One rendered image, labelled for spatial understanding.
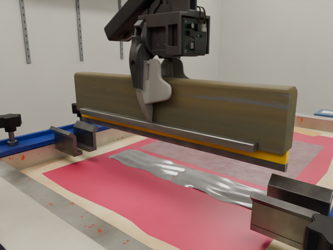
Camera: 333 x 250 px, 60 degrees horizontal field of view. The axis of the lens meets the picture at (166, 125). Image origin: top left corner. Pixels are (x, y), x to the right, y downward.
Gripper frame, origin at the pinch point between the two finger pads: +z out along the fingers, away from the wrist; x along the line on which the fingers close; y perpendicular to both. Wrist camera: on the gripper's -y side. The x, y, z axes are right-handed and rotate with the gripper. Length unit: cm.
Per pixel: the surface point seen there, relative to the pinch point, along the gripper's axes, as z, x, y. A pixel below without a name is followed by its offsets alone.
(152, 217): 13.6, -6.8, 5.1
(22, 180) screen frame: 10.0, -16.3, -13.1
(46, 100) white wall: 32, 86, -200
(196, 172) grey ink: 12.9, 8.3, 2.3
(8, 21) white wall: -29, 64, -200
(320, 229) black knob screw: 3.2, -12.2, 26.6
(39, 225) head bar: 5.0, -23.7, 7.8
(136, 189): 13.5, -2.5, -2.7
